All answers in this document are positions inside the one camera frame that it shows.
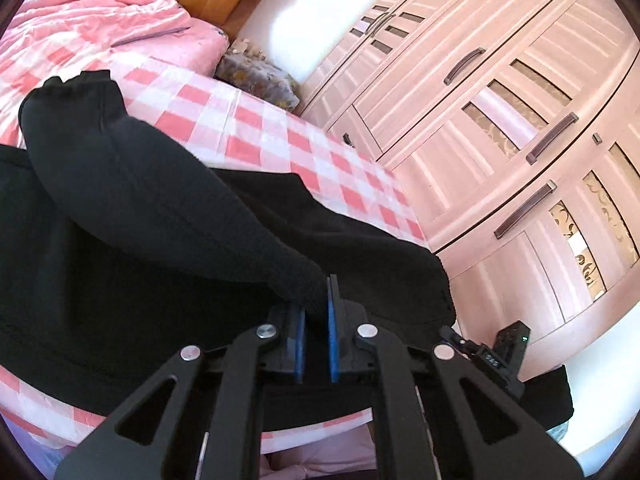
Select black pants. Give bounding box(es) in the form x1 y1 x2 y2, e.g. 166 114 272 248
0 70 574 433

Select dark long wardrobe handle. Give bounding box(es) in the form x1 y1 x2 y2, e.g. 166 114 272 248
526 112 579 165
494 180 557 239
444 47 487 86

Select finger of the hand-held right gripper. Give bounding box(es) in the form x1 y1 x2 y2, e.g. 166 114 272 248
439 326 482 362

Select pink wooden wardrobe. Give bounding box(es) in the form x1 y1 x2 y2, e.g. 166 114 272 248
297 0 640 392

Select pink quilt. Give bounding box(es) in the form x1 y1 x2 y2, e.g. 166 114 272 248
0 0 229 92

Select dark floral pillow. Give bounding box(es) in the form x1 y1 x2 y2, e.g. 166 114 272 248
215 40 302 112

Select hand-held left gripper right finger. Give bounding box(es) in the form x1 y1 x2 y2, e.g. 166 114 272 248
326 275 584 480

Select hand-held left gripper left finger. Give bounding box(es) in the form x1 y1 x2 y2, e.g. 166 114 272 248
54 303 307 480

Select pink checkered bed sheet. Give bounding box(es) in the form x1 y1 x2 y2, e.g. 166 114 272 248
0 55 432 461

